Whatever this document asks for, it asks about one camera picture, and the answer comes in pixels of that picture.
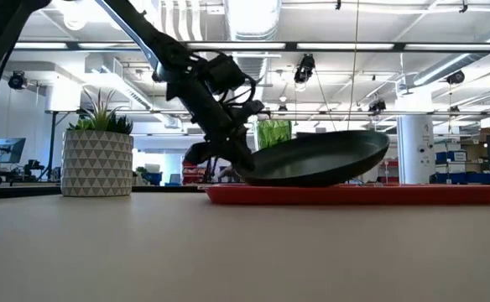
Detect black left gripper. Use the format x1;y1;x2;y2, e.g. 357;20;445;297
166;65;268;171

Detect black round plate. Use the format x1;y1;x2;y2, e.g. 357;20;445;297
232;129;391;189

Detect red plastic tray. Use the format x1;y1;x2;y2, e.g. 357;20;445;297
205;183;490;206

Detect red storage crates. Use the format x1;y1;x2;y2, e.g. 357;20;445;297
181;161;206;185

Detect tan table mat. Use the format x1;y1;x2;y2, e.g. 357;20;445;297
0;192;490;302

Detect black ceiling spotlight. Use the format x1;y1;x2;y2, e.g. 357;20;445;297
368;98;388;114
294;53;316;85
446;70;467;86
8;70;29;91

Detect succulent in white patterned pot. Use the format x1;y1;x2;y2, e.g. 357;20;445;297
61;86;135;198

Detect white round pillar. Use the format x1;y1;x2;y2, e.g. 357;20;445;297
396;113;436;185

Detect black overhead crossbar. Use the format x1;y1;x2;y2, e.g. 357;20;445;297
13;40;490;54

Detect blue storage bin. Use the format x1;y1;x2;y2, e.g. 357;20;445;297
435;149;467;164
433;171;490;185

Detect grey computer monitor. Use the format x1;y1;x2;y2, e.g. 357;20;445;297
0;137;27;164

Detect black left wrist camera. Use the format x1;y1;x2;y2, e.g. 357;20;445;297
205;53;248;94

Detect silver ventilation duct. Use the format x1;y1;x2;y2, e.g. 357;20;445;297
223;0;283;41

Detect black aluminium table frame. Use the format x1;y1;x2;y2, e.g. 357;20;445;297
0;185;490;200

